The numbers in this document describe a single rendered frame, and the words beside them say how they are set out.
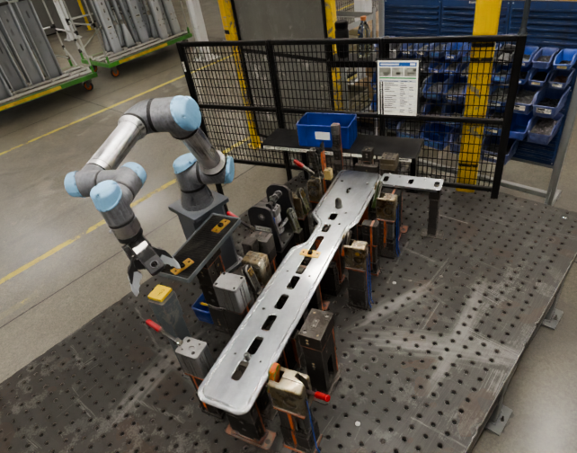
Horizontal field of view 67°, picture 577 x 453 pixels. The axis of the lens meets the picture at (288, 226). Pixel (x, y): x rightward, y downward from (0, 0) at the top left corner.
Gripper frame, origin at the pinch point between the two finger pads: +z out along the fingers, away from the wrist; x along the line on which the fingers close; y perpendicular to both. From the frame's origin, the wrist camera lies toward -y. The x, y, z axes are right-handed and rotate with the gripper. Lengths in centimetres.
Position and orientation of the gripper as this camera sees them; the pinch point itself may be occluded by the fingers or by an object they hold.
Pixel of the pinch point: (160, 283)
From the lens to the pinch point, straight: 139.6
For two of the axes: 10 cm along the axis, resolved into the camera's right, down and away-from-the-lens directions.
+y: -6.0, -4.1, 6.9
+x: -7.7, 5.2, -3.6
